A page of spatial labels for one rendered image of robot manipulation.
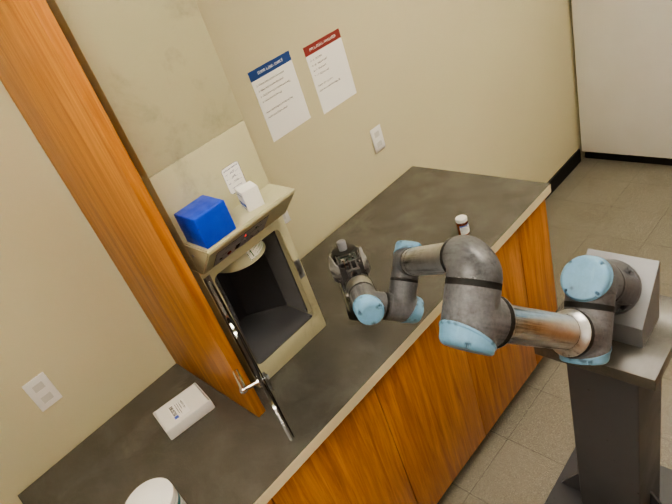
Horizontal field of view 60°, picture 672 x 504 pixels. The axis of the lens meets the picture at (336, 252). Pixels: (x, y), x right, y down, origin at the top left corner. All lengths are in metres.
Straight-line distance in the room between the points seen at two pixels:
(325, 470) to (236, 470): 0.28
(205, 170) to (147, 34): 0.36
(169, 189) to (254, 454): 0.77
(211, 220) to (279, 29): 1.01
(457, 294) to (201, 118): 0.81
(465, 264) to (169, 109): 0.82
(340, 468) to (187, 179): 0.98
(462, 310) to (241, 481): 0.83
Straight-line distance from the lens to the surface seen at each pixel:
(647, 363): 1.71
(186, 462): 1.83
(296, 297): 1.95
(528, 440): 2.73
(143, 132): 1.50
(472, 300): 1.17
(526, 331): 1.31
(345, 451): 1.87
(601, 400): 1.92
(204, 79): 1.58
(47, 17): 1.33
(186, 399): 1.95
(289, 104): 2.31
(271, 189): 1.67
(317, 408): 1.75
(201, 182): 1.59
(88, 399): 2.12
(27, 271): 1.91
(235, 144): 1.63
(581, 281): 1.51
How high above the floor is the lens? 2.18
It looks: 32 degrees down
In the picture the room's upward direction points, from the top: 20 degrees counter-clockwise
